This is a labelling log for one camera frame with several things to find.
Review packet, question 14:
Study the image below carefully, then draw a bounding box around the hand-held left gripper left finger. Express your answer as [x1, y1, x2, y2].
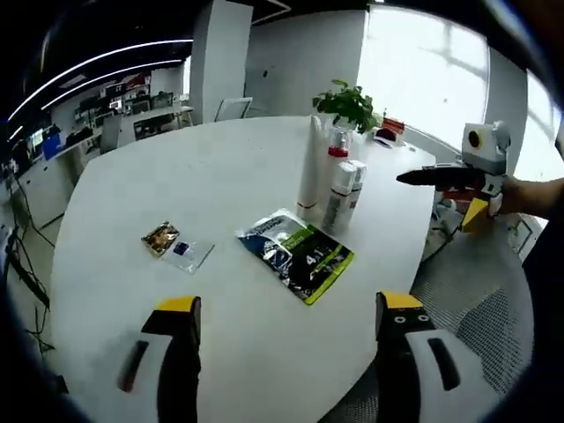
[113, 295, 204, 423]

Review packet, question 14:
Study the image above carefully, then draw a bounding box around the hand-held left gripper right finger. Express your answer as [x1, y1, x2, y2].
[375, 290, 482, 423]

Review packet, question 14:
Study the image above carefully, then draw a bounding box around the clear blue skincare sachet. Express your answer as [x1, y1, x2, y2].
[162, 237, 216, 275]

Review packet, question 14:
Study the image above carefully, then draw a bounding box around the large white skincare bottle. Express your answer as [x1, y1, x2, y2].
[325, 126, 353, 195]

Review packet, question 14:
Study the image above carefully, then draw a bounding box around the gold skincare sachet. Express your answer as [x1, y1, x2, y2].
[140, 220, 182, 257]

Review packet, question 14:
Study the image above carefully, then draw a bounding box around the black green skincare sachet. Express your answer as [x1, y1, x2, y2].
[259, 224, 356, 307]

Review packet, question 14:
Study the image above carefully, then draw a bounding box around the white skincare tube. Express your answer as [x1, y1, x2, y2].
[295, 114, 330, 220]

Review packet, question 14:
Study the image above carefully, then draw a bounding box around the blue grey skincare sachet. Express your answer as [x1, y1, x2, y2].
[235, 209, 306, 266]

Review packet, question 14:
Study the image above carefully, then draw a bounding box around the blue storage bin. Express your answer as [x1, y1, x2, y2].
[42, 134, 61, 160]

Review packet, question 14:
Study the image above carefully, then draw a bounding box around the person's right hand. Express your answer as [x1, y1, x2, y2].
[499, 174, 542, 216]

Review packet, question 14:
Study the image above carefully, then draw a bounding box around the red box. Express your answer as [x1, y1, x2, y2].
[381, 116, 407, 143]

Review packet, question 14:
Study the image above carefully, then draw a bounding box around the green potted plant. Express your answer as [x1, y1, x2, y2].
[312, 78, 381, 134]

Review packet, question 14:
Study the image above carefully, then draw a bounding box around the grey swivel chair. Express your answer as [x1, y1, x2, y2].
[100, 115, 125, 153]

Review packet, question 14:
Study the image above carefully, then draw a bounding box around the white square pillar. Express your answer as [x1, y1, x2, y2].
[189, 0, 255, 125]

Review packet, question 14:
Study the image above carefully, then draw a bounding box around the white frame chair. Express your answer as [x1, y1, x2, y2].
[215, 96, 254, 122]

